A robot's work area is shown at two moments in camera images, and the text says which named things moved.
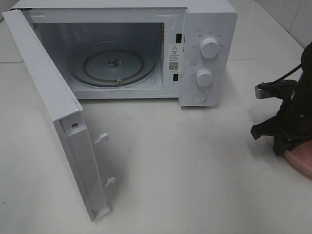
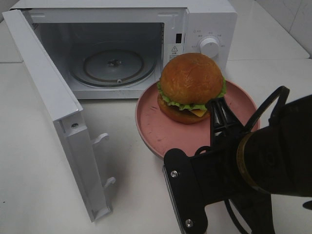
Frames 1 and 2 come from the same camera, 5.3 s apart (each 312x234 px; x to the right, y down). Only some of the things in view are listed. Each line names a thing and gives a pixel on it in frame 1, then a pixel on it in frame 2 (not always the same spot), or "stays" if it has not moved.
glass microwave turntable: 113,68 stays
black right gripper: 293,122 to 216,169
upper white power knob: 209,48 stays
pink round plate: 301,157 to 231,114
